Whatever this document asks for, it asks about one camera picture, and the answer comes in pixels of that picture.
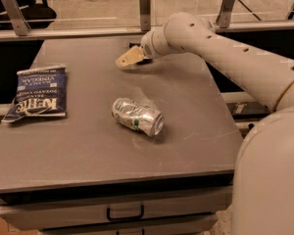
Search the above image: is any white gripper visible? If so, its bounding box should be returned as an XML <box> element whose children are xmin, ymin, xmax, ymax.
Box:
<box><xmin>116</xmin><ymin>26</ymin><xmax>180</xmax><ymax>68</ymax></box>

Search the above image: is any dark blue rxbar wrapper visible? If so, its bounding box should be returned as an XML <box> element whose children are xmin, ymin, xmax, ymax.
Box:
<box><xmin>128</xmin><ymin>42</ymin><xmax>153</xmax><ymax>65</ymax></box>

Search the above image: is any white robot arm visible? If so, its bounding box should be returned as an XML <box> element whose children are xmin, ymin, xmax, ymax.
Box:
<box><xmin>116</xmin><ymin>12</ymin><xmax>294</xmax><ymax>235</ymax></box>

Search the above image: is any crushed silver green can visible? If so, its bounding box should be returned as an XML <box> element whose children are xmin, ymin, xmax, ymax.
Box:
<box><xmin>112</xmin><ymin>98</ymin><xmax>164</xmax><ymax>137</ymax></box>

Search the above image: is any glass railing panel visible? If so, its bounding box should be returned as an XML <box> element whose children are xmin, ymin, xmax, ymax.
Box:
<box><xmin>0</xmin><ymin>0</ymin><xmax>294</xmax><ymax>31</ymax></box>

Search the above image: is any blue kettle chips bag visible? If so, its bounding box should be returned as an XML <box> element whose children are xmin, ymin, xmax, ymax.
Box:
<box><xmin>3</xmin><ymin>65</ymin><xmax>67</xmax><ymax>122</ymax></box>

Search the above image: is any black office chair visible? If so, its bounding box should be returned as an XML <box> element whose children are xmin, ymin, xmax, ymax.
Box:
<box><xmin>0</xmin><ymin>0</ymin><xmax>57</xmax><ymax>30</ymax></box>

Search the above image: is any grey lower drawer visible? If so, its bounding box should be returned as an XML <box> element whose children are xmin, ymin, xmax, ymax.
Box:
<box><xmin>39</xmin><ymin>214</ymin><xmax>218</xmax><ymax>235</ymax></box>

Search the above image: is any grey drawer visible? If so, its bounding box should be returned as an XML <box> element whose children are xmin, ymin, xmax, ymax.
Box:
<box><xmin>0</xmin><ymin>186</ymin><xmax>232</xmax><ymax>230</ymax></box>
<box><xmin>39</xmin><ymin>214</ymin><xmax>218</xmax><ymax>235</ymax></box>

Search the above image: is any grey upper drawer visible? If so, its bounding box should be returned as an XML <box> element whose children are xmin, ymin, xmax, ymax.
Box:
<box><xmin>0</xmin><ymin>186</ymin><xmax>232</xmax><ymax>230</ymax></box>

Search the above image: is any middle metal glass bracket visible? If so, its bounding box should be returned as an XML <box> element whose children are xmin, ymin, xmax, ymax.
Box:
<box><xmin>139</xmin><ymin>0</ymin><xmax>151</xmax><ymax>31</ymax></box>

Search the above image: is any metal glass bracket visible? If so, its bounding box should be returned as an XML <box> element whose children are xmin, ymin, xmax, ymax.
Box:
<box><xmin>216</xmin><ymin>0</ymin><xmax>235</xmax><ymax>28</ymax></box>
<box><xmin>139</xmin><ymin>0</ymin><xmax>151</xmax><ymax>31</ymax></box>
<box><xmin>1</xmin><ymin>0</ymin><xmax>30</xmax><ymax>36</ymax></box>

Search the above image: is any right metal glass bracket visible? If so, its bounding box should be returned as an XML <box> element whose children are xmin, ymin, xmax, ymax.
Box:
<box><xmin>216</xmin><ymin>0</ymin><xmax>235</xmax><ymax>28</ymax></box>

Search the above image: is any left metal glass bracket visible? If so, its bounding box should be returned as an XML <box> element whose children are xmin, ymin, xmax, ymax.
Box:
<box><xmin>1</xmin><ymin>0</ymin><xmax>30</xmax><ymax>36</ymax></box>

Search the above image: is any black drawer handle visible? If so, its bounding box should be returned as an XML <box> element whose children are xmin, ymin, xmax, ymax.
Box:
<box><xmin>106</xmin><ymin>205</ymin><xmax>145</xmax><ymax>222</ymax></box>

